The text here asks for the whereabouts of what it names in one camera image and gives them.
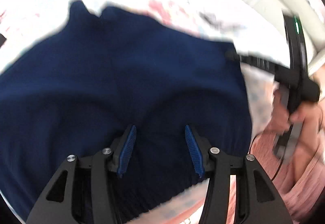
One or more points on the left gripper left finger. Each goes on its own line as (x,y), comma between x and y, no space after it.
(81,190)

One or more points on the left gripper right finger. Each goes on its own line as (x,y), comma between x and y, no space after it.
(257,199)

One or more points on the navy blue garment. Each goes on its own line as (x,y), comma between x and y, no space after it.
(76,91)

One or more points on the right hand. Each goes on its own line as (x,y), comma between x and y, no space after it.
(310,115)

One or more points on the pink knit sleeve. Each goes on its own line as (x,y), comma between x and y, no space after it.
(299,196)

